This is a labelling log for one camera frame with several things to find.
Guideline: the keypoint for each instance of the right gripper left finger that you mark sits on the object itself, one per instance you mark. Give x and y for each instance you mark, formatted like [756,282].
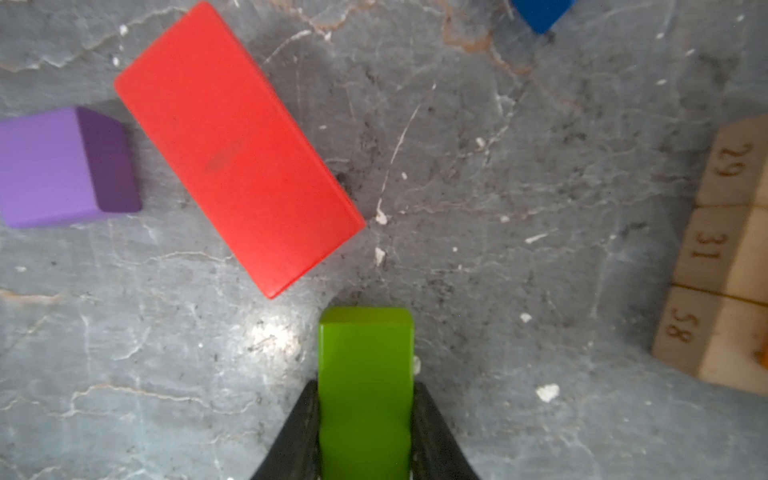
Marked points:
[295,451]

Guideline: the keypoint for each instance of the red rectangular wood block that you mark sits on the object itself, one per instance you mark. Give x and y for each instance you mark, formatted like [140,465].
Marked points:
[215,118]

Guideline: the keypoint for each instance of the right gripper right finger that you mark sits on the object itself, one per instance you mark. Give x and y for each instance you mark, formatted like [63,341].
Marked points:
[435,452]

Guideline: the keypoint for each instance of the long natural wood block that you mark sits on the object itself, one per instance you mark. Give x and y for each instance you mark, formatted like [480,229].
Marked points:
[713,338]

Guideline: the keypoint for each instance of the green wood block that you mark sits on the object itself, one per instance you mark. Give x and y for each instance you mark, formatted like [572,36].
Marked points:
[366,392]

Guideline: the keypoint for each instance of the short natural wood block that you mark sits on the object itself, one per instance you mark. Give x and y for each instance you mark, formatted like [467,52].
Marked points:
[724,251]

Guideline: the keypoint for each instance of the small blue cube block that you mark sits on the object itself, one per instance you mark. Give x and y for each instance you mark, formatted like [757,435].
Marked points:
[541,15]

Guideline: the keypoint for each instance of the small purple block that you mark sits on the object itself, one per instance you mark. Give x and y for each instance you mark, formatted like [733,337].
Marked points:
[65,166]

